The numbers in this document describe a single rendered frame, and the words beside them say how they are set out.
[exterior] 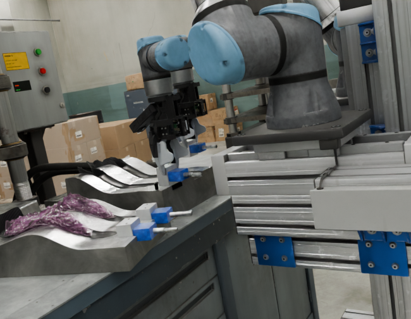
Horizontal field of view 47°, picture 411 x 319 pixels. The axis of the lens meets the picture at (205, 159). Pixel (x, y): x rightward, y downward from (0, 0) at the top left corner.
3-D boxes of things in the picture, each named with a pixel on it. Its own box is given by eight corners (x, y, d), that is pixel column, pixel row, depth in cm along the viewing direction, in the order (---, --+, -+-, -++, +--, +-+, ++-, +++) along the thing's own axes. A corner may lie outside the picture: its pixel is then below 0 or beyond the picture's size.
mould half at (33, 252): (171, 227, 121) (163, 186, 120) (129, 271, 97) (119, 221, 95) (11, 240, 136) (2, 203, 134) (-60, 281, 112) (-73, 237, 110)
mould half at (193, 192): (217, 193, 147) (210, 151, 145) (167, 223, 126) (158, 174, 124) (104, 194, 175) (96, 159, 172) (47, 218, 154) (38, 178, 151)
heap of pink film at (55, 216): (121, 213, 121) (114, 184, 119) (86, 239, 104) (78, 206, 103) (35, 221, 128) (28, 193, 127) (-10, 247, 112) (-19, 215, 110)
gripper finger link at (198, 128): (207, 143, 160) (199, 118, 157) (193, 144, 163) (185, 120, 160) (212, 139, 162) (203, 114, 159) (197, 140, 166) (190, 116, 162)
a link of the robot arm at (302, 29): (340, 66, 92) (332, -5, 89) (285, 77, 86) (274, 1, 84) (301, 71, 102) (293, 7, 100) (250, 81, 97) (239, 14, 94)
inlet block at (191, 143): (221, 152, 157) (219, 137, 156) (214, 156, 153) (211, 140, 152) (190, 154, 165) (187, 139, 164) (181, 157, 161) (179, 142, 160)
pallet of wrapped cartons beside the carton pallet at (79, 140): (119, 188, 573) (103, 112, 557) (77, 209, 503) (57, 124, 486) (44, 193, 626) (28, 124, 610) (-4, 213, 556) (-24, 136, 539)
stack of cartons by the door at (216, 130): (245, 136, 827) (237, 88, 813) (237, 140, 799) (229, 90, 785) (203, 140, 870) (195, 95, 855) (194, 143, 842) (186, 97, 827)
